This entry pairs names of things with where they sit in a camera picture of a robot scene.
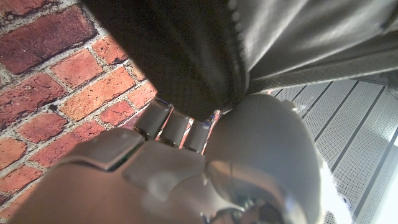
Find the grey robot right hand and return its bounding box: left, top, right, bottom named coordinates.
left=6, top=93, right=327, bottom=224

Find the printed red brick backdrop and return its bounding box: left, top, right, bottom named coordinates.
left=0, top=0, right=159, bottom=220

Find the black backpack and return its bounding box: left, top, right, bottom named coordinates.
left=79, top=0, right=398, bottom=122

